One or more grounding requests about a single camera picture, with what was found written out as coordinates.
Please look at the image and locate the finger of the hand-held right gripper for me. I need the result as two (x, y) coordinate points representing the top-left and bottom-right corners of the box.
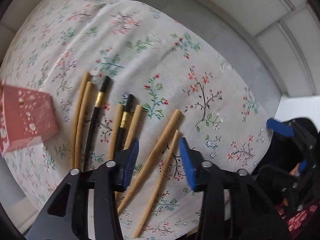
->
(297, 159), (315, 211)
(266, 118), (319, 155)

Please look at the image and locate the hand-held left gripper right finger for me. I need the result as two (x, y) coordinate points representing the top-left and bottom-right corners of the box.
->
(179, 137), (292, 240)

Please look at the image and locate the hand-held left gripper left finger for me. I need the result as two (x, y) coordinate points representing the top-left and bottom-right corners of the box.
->
(26, 137), (140, 240)

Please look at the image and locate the black chopstick gold band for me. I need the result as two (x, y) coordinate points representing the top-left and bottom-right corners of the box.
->
(115, 94), (134, 155)
(83, 76), (112, 173)

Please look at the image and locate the bunch of wooden chopsticks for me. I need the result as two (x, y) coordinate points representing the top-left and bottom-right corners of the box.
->
(70, 72), (182, 239)

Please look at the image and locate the pink perforated utensil box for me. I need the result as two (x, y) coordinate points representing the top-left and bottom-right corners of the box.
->
(0, 79), (60, 158)

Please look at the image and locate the red floral clothing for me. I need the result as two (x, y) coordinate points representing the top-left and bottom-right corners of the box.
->
(275, 204), (320, 240)

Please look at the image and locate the floral tablecloth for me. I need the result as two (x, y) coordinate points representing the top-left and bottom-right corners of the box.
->
(0, 0), (275, 240)

